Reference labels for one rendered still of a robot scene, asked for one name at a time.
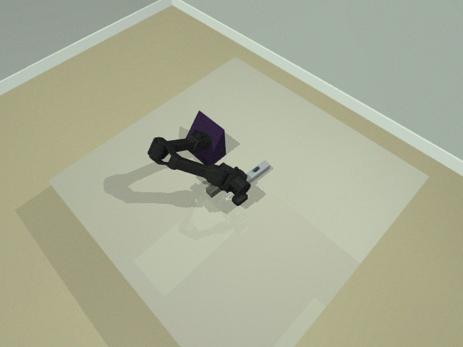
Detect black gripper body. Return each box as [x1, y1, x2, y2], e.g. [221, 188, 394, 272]
[222, 187, 248, 206]

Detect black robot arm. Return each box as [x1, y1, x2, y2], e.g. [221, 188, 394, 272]
[148, 129, 251, 195]

